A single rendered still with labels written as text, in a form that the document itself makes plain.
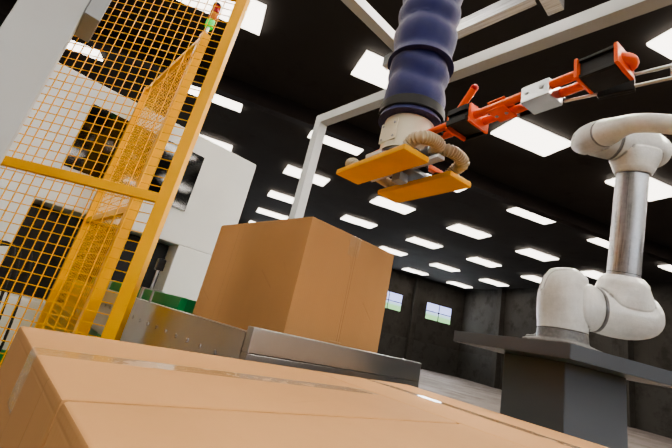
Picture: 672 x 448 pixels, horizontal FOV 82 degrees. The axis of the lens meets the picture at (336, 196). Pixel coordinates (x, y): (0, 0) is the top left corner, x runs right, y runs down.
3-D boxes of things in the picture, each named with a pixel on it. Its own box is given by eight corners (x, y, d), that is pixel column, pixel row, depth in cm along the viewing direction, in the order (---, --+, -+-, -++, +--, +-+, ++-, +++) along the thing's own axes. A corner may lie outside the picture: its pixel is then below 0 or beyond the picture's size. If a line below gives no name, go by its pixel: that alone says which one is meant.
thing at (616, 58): (573, 78, 83) (573, 59, 84) (590, 95, 86) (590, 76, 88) (618, 60, 76) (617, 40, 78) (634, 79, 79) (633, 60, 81)
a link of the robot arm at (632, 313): (576, 328, 142) (637, 342, 141) (605, 337, 126) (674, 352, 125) (597, 131, 154) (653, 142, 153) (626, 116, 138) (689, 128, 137)
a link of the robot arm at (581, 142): (592, 112, 138) (631, 119, 137) (564, 125, 156) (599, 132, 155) (586, 147, 137) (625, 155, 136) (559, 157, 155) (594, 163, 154)
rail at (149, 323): (60, 307, 257) (72, 279, 263) (69, 309, 260) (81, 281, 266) (220, 418, 88) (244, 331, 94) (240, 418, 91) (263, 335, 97)
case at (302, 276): (188, 324, 147) (221, 225, 161) (272, 341, 171) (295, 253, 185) (277, 356, 104) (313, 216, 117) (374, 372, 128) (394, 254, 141)
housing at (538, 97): (518, 103, 94) (520, 87, 95) (534, 115, 97) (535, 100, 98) (548, 91, 88) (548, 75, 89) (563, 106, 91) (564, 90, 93)
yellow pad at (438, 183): (376, 194, 143) (379, 182, 145) (396, 203, 148) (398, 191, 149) (449, 175, 115) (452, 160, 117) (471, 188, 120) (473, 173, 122)
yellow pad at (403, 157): (335, 174, 134) (338, 161, 136) (357, 185, 139) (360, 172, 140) (403, 148, 106) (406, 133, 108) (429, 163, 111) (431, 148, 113)
